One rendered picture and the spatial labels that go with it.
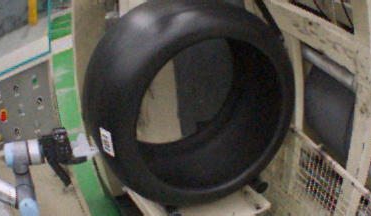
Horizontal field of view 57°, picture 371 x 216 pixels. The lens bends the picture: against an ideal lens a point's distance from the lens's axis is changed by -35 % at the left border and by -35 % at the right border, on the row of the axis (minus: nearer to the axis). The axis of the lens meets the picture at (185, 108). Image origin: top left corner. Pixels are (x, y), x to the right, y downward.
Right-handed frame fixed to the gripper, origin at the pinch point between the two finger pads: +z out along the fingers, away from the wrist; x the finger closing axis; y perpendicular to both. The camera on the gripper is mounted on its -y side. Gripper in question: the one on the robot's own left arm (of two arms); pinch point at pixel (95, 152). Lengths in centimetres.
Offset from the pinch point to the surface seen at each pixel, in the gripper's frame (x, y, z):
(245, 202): -5, -26, 45
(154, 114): 24.9, -3.6, 26.8
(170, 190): -12.3, -6.9, 16.3
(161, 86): 24.9, 4.8, 29.0
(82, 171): 170, -110, 22
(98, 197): 133, -109, 24
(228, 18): -11.2, 35.3, 30.8
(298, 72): 19, 7, 80
